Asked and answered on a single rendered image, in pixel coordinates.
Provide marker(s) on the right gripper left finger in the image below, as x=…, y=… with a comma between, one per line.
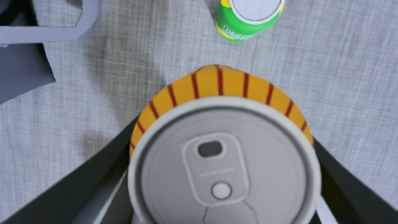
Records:
x=79, y=197

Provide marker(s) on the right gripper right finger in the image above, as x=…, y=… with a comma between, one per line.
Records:
x=350, y=200

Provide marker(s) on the black tote bag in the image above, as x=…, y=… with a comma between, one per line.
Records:
x=23, y=65

